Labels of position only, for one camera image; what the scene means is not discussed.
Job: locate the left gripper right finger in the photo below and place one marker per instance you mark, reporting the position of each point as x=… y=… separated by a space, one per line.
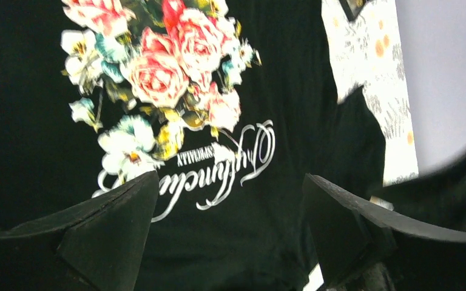
x=352 y=236

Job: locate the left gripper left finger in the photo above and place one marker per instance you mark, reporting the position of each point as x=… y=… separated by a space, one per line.
x=97 y=244

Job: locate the black floral t-shirt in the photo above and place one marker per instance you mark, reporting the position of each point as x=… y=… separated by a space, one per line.
x=230 y=103

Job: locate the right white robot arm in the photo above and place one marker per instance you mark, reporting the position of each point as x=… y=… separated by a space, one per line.
x=438 y=198

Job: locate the black brooch box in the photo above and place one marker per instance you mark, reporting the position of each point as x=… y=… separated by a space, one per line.
x=352 y=8

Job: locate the floral table mat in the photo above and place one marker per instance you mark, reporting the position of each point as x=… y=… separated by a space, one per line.
x=367 y=52

